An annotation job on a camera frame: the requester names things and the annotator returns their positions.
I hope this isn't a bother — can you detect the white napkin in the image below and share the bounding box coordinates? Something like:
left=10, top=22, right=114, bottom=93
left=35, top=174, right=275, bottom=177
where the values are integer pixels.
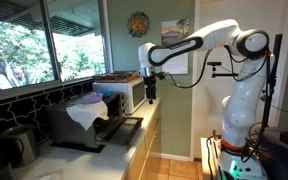
left=65, top=99, right=110, bottom=132

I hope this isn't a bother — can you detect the grey framed window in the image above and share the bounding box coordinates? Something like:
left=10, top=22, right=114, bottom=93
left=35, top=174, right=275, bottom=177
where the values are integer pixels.
left=0, top=0, right=114, bottom=101

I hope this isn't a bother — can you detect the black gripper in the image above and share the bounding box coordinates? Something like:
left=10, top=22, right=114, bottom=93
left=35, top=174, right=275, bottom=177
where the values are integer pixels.
left=143, top=75, right=158, bottom=105

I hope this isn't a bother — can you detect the wooden serving tray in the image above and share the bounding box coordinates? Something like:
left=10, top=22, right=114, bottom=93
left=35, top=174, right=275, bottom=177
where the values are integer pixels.
left=92, top=70, right=141, bottom=84

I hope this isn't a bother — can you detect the silver black toaster oven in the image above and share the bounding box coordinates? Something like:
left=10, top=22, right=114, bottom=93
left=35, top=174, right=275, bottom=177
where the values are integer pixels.
left=46, top=92, right=129, bottom=149

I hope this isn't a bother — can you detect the glass toaster oven door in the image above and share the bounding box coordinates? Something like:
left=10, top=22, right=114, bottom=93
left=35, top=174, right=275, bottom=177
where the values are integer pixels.
left=95, top=116, right=144, bottom=150

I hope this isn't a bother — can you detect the light wooden robot stand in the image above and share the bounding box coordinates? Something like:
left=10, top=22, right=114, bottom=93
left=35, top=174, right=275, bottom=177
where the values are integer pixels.
left=200, top=137, right=219, bottom=180

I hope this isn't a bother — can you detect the dark grey side table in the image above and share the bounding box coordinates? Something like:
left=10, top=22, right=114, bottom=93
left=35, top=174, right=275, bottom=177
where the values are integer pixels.
left=260, top=128, right=288, bottom=180

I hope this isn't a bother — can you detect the blue plastic bowl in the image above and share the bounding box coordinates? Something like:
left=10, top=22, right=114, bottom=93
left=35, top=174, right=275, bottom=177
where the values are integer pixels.
left=97, top=88, right=113, bottom=98

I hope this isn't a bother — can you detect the white microwave oven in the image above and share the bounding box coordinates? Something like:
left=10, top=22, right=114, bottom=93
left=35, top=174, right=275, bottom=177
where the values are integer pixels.
left=92, top=77, right=147, bottom=115

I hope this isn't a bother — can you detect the colourful sun wall ornament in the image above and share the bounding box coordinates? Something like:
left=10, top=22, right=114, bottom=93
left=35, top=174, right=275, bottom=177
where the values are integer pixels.
left=126, top=11, right=151, bottom=38

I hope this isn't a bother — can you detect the landscape picture wall calendar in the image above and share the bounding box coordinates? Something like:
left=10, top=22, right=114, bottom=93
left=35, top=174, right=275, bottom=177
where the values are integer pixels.
left=160, top=18, right=190, bottom=75

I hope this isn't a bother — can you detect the wooden drawer cabinet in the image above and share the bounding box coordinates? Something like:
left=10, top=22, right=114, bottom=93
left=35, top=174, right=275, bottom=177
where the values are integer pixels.
left=123, top=99, right=162, bottom=180

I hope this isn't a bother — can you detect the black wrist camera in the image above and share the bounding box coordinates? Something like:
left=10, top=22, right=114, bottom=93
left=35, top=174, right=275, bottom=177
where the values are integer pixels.
left=155, top=71, right=168, bottom=81

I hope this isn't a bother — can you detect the black camera stand pole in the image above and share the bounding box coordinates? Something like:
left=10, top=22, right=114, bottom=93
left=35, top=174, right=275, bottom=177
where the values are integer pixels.
left=261, top=33, right=284, bottom=129

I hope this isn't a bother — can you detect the stainless steel kettle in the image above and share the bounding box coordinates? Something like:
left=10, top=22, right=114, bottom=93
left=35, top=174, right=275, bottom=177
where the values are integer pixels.
left=0, top=124, right=41, bottom=168

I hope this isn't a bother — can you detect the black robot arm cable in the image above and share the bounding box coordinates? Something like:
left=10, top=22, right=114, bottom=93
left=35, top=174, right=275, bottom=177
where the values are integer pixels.
left=163, top=48, right=215, bottom=90

